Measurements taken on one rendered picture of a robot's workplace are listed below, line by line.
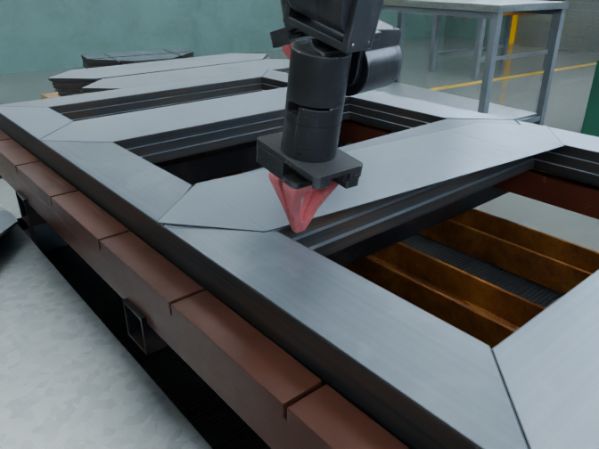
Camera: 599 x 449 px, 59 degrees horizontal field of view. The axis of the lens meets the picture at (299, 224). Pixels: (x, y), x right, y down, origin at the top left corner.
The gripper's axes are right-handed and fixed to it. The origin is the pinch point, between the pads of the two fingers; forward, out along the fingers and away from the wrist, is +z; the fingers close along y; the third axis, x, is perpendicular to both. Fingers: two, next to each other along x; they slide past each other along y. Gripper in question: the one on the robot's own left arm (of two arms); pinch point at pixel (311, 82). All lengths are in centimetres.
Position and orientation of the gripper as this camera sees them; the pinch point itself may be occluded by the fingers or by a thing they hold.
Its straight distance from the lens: 92.1
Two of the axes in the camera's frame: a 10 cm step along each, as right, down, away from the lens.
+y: -6.2, -0.9, 7.8
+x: -7.7, 2.9, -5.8
